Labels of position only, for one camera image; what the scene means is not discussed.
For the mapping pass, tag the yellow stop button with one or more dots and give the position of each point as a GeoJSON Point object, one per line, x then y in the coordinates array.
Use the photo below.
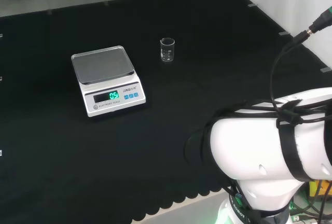
{"type": "Point", "coordinates": [325, 189]}

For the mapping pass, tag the electronic balance with steel pan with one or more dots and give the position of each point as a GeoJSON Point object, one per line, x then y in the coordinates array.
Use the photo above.
{"type": "Point", "coordinates": [111, 104]}

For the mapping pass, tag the small clear glass beaker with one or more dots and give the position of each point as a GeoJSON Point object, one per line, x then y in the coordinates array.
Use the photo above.
{"type": "Point", "coordinates": [167, 53]}

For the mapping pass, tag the black bench cloth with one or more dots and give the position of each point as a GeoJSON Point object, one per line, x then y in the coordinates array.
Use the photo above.
{"type": "Point", "coordinates": [77, 169]}

